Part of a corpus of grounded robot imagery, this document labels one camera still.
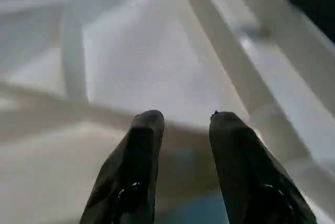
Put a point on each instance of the white plastic table top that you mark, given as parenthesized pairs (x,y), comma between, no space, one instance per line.
(157,51)

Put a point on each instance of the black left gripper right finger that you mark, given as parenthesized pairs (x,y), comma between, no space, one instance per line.
(248,177)

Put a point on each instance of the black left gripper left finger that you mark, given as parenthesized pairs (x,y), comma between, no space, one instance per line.
(131,171)

